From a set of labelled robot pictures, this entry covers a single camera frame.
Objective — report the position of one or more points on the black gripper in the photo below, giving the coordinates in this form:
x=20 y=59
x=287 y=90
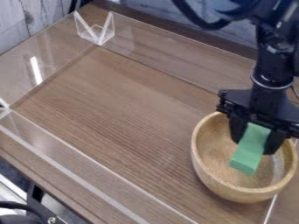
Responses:
x=264 y=107

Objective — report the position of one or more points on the green rectangular block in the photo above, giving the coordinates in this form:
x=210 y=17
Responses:
x=248 y=153

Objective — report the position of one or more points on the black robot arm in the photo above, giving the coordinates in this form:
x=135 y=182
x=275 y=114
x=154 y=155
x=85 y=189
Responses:
x=275 y=17

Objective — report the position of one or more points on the wooden bowl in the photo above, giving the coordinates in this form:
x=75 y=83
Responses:
x=211 y=151

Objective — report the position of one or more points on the clear acrylic corner bracket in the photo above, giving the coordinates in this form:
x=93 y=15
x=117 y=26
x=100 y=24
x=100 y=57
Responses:
x=93 y=33

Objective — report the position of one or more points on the black metal table frame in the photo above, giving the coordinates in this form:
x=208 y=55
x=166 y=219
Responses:
x=53 y=212

